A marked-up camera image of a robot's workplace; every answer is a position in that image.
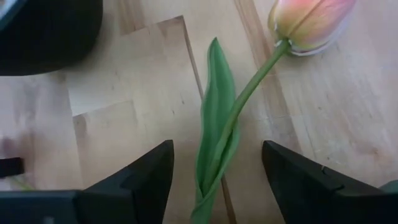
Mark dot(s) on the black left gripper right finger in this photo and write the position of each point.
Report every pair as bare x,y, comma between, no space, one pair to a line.
311,193

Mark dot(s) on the succulent in black pot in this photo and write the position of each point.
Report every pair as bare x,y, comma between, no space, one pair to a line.
46,37

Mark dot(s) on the pink tulip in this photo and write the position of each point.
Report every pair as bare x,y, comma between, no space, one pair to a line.
308,21

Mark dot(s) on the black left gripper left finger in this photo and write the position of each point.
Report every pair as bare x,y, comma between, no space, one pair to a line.
146,186

